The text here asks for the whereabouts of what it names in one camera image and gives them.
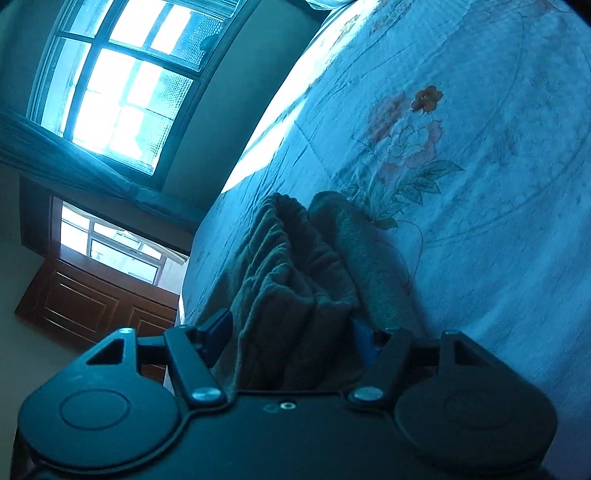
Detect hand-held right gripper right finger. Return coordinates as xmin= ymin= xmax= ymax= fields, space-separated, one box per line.
xmin=347 ymin=318 xmax=490 ymax=409

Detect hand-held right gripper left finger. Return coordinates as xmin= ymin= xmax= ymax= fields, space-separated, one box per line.
xmin=85 ymin=309 xmax=234 ymax=409

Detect grey-green pants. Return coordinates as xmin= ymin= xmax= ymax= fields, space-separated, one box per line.
xmin=196 ymin=191 xmax=430 ymax=393

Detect brown wooden door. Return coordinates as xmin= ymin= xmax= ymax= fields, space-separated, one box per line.
xmin=14 ymin=256 xmax=181 ymax=384

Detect bed with floral sheet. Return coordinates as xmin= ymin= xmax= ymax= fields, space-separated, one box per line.
xmin=178 ymin=0 xmax=591 ymax=480

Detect blue curtain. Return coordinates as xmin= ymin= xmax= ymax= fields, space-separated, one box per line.
xmin=0 ymin=111 xmax=206 ymax=232

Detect large framed window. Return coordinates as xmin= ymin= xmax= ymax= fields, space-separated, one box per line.
xmin=25 ymin=0 xmax=250 ymax=178

